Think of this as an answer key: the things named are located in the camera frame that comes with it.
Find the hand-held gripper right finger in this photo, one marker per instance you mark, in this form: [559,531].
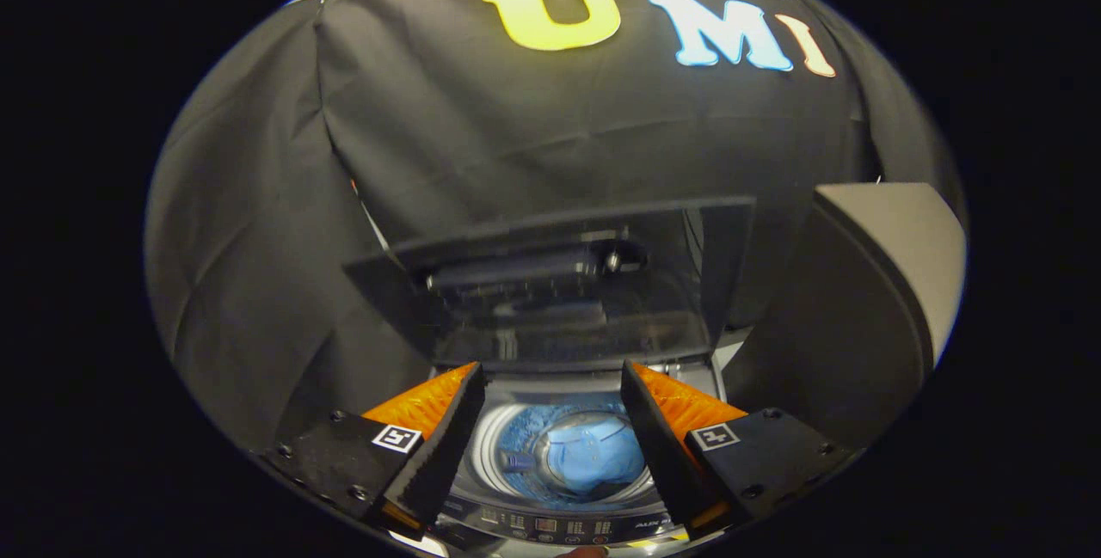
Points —
[662,446]

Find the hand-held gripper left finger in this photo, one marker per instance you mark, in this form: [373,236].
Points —
[434,455]

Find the light blue polo shirt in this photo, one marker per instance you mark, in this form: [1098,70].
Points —
[593,459]

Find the grey cabinet with dark top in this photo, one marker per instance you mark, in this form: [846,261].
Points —
[894,266]

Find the black backdrop cloth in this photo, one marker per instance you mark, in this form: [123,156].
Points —
[559,128]

